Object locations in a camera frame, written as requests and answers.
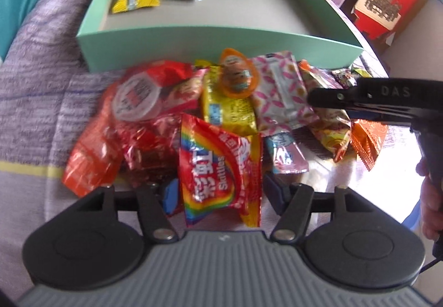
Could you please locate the pink blue small packet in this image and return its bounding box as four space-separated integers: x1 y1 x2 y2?
265 132 309 174

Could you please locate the red foil crinkled packet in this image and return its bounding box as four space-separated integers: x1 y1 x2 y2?
113 60 194 187

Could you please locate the rainbow Skittles packet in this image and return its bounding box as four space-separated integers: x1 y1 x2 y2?
179 114 263 227

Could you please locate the yellow green candy bar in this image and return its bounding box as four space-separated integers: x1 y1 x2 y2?
351 64 372 80

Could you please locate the orange foil snack packet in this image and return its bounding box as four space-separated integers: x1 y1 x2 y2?
351 119 388 171

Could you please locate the floral candy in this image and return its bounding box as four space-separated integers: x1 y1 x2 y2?
331 68 357 89

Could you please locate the orange striped cracker packet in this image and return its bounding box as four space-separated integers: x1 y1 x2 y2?
297 59 351 162

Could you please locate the yellow snack packet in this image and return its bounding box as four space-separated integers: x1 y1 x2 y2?
200 64 257 137

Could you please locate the pink patterned white packet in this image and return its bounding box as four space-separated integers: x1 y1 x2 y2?
251 51 319 137

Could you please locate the jelly cup white lid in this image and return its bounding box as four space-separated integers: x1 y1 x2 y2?
112 72 162 122

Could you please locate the orange jelly cup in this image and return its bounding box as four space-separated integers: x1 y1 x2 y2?
218 48 260 99

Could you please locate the red orange long packet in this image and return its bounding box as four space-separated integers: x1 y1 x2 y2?
61 83 123 198

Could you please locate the red cartoon girl packet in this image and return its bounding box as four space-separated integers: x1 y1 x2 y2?
162 68 208 113

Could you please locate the person's right hand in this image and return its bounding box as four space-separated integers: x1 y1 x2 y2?
416 158 442 242

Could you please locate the purple striped tablecloth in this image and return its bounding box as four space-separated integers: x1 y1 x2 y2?
0 0 427 291

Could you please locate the mint green cardboard box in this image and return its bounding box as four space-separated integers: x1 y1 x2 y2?
77 0 363 72

